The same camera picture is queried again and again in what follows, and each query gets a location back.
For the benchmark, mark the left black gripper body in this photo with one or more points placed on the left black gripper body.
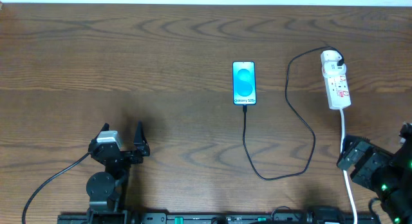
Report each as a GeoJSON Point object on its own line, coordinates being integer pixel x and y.
{"type": "Point", "coordinates": [127, 154]}

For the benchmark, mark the white power strip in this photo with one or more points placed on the white power strip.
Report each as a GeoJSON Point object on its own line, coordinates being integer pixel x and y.
{"type": "Point", "coordinates": [334, 73]}

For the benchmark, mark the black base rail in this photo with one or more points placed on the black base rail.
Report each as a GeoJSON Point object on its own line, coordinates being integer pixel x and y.
{"type": "Point", "coordinates": [281, 215]}

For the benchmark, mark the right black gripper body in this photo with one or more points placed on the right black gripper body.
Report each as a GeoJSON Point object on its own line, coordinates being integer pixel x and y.
{"type": "Point", "coordinates": [349, 154]}

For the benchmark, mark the blue Galaxy smartphone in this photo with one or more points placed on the blue Galaxy smartphone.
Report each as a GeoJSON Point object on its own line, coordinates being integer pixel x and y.
{"type": "Point", "coordinates": [244, 83]}

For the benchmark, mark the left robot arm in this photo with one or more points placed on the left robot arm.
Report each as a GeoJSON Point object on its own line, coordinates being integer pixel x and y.
{"type": "Point", "coordinates": [107, 189]}

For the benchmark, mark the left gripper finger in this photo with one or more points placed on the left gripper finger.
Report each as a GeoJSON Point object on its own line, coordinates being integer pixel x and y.
{"type": "Point", "coordinates": [140, 141]}
{"type": "Point", "coordinates": [105, 127]}

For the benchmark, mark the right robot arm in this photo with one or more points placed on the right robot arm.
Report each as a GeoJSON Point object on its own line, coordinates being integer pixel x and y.
{"type": "Point", "coordinates": [385, 173]}

